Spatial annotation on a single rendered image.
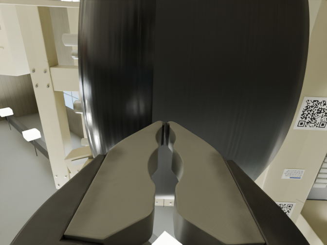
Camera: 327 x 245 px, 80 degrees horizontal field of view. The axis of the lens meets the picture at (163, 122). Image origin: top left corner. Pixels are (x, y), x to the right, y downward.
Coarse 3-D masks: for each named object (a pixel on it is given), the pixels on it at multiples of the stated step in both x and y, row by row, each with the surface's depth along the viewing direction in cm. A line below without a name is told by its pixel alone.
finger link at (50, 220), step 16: (96, 160) 9; (80, 176) 8; (64, 192) 7; (80, 192) 7; (48, 208) 7; (64, 208) 7; (32, 224) 6; (48, 224) 6; (64, 224) 6; (16, 240) 6; (32, 240) 6; (48, 240) 6; (64, 240) 6
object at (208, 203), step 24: (168, 144) 12; (192, 144) 10; (192, 168) 9; (216, 168) 9; (192, 192) 8; (216, 192) 8; (240, 192) 8; (192, 216) 7; (216, 216) 7; (240, 216) 7; (192, 240) 7; (216, 240) 6; (240, 240) 6
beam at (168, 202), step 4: (88, 160) 93; (84, 164) 90; (156, 200) 87; (160, 200) 87; (164, 200) 87; (168, 200) 87; (172, 200) 87; (156, 204) 88; (160, 204) 88; (164, 204) 88; (168, 204) 88; (172, 204) 88
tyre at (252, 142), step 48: (96, 0) 21; (144, 0) 20; (192, 0) 20; (240, 0) 20; (288, 0) 20; (96, 48) 21; (144, 48) 20; (192, 48) 20; (240, 48) 20; (288, 48) 21; (96, 96) 22; (144, 96) 21; (192, 96) 21; (240, 96) 21; (288, 96) 22; (96, 144) 27; (240, 144) 24
